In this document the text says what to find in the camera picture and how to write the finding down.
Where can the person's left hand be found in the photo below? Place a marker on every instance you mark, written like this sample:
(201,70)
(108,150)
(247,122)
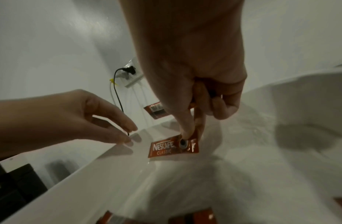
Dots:
(49,122)

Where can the white plastic tray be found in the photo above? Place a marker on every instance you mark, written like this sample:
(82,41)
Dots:
(270,153)

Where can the grey wall socket plate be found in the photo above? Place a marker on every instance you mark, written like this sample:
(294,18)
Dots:
(135,79)

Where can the pile of red coffee sachets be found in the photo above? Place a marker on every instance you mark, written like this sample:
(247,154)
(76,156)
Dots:
(193,216)

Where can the black power plug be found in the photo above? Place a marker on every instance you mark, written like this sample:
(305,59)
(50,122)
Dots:
(129,70)

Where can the person's right hand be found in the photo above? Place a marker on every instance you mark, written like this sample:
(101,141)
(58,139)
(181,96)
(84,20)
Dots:
(187,43)

